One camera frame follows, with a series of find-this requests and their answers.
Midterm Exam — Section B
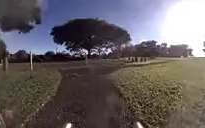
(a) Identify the overhanging tree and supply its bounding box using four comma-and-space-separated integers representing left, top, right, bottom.
0, 0, 43, 67

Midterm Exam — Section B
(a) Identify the grass field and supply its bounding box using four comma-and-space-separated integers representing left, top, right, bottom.
108, 56, 205, 128

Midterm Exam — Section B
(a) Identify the grass strip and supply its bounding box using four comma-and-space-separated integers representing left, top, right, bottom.
0, 64, 63, 128

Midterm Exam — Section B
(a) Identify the wide umbrella-shaped tree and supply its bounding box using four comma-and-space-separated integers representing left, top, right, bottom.
49, 17, 133, 62

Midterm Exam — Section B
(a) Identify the wooden post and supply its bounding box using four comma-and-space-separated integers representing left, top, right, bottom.
84, 53, 90, 66
2, 55, 9, 72
29, 50, 34, 72

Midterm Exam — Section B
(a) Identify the robot's own part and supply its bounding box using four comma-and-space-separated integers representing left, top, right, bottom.
135, 121, 145, 128
64, 122, 73, 128

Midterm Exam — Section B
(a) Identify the row of dark trees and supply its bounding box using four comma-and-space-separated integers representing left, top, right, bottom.
116, 39, 194, 60

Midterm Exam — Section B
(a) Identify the row of low posts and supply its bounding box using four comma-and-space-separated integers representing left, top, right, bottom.
123, 55, 152, 64

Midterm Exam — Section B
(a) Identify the dark asphalt path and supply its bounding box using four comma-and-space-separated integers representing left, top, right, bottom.
24, 63, 138, 128

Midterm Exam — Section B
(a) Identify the dark hedge row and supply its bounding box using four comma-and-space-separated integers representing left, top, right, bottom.
7, 49, 88, 63

